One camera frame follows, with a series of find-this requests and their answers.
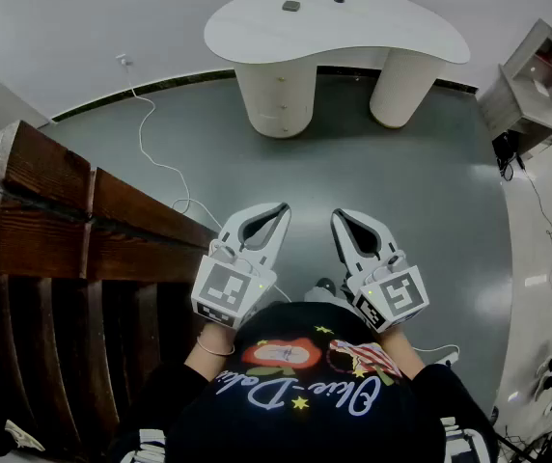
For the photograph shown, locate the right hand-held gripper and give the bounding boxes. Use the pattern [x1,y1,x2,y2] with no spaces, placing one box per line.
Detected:
[329,207,431,335]

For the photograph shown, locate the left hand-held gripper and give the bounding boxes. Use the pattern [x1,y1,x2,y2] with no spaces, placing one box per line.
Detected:
[190,202,292,330]

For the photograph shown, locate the white ribbed counter table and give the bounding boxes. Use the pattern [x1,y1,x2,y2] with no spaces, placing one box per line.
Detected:
[203,0,472,140]

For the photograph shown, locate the person's right forearm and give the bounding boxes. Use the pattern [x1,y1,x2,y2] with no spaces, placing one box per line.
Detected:
[376,328,427,381]

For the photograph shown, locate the person's left forearm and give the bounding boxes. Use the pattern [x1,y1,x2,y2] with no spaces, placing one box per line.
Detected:
[183,322,238,381]

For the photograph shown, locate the white power strip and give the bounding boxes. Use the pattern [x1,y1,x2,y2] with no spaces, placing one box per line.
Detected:
[413,343,461,368]

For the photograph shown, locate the person's black printed shirt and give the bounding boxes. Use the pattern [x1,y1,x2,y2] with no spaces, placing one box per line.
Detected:
[109,300,502,463]

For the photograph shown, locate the white shelf unit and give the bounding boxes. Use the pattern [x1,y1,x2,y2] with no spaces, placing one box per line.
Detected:
[477,17,552,156]

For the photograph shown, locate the brown wooden stair railing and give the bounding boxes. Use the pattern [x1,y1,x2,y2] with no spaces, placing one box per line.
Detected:
[0,120,219,463]

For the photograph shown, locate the white sneaker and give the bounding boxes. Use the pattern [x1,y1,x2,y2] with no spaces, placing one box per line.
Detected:
[4,420,46,452]

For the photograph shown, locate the silver bracelet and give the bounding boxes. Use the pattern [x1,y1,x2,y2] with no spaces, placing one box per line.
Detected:
[195,335,236,358]

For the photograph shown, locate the thin black cable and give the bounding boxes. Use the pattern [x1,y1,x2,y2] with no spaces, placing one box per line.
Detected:
[516,159,552,284]

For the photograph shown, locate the white floor cable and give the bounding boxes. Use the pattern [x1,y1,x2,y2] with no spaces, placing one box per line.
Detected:
[124,63,224,232]

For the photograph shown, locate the black tangled cables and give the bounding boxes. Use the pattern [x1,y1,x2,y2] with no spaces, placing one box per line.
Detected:
[495,424,552,463]

